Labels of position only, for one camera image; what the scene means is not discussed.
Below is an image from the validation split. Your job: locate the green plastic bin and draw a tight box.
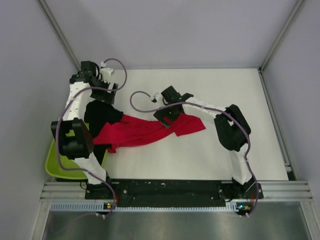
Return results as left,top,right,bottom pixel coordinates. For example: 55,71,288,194
45,118,108,185

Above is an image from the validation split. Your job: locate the aluminium frame post left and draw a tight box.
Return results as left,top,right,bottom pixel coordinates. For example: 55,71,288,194
36,0,81,71

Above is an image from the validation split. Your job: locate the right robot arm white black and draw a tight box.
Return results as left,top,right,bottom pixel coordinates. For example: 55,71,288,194
150,86,260,202

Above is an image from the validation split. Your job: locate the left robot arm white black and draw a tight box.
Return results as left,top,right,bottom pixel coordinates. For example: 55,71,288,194
50,61,124,199

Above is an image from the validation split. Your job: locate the aluminium frame post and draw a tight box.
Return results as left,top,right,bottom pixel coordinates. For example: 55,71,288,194
259,0,306,74
36,0,81,71

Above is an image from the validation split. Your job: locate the aluminium frame post right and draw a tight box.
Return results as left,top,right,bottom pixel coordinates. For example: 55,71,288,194
259,0,306,74

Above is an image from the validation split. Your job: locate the black t shirt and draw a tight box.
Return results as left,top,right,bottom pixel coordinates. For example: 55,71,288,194
84,100,124,165

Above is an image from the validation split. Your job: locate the aluminium side rail right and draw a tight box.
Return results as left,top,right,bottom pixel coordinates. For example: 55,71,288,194
257,68,297,181

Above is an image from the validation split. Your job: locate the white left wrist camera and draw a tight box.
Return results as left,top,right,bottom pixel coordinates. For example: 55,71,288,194
98,61,115,90

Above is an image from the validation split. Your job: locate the grey slotted cable duct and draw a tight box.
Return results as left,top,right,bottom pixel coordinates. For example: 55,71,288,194
49,201,253,213

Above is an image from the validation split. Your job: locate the red t shirt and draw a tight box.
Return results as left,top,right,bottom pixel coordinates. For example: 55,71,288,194
93,113,206,154

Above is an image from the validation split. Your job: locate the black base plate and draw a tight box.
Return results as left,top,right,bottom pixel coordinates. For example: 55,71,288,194
85,178,264,208

